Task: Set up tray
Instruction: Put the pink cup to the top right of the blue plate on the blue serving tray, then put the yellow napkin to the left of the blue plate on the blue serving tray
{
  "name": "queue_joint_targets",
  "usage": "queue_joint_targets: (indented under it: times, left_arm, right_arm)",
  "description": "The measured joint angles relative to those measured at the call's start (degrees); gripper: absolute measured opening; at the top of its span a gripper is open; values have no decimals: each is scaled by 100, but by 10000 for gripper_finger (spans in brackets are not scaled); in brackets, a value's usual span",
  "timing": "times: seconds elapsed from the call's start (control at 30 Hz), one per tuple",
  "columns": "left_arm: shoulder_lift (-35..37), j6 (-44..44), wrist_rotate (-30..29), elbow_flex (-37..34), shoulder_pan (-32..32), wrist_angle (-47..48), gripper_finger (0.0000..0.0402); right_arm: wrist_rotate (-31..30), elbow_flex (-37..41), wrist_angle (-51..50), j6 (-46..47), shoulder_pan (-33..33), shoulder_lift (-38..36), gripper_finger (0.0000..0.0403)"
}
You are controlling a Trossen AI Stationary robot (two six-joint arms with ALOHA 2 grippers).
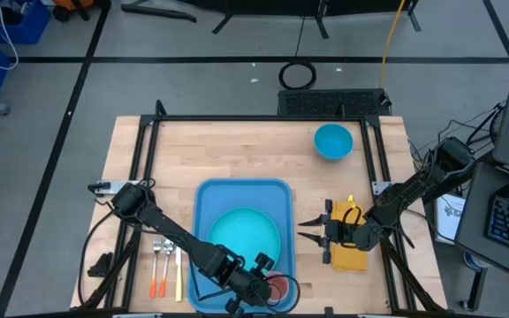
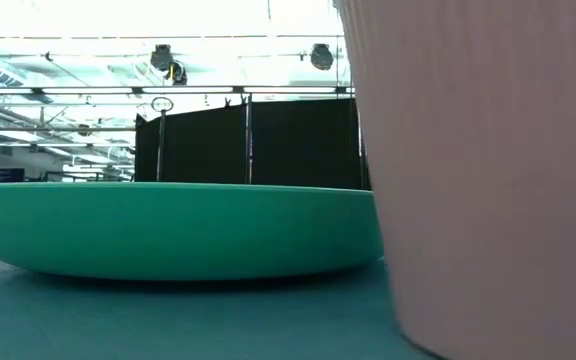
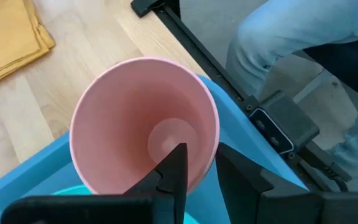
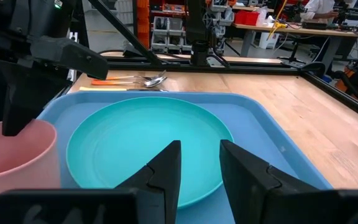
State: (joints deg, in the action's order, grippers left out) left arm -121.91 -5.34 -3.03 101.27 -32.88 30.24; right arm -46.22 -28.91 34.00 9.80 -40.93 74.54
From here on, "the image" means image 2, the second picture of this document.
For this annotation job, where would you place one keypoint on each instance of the long ceiling light rail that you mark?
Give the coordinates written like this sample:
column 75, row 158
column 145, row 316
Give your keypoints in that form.
column 193, row 90

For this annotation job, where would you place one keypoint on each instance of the pink plastic cup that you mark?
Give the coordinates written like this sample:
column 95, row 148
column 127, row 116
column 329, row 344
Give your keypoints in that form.
column 493, row 175

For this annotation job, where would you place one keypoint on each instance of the blue plastic tray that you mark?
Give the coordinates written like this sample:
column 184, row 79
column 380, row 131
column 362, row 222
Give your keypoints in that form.
column 168, row 320

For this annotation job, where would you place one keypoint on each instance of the black room divider screen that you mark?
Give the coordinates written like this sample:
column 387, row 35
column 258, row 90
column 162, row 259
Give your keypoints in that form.
column 293, row 145

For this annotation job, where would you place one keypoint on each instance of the turquoise round plate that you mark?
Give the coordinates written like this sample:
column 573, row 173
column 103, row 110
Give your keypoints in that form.
column 168, row 230

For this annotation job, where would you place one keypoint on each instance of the dark computer monitor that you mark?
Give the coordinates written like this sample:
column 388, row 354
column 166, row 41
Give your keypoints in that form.
column 10, row 175

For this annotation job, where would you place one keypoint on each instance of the black ceiling spotlight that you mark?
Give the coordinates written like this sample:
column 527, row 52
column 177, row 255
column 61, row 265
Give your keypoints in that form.
column 322, row 57
column 162, row 57

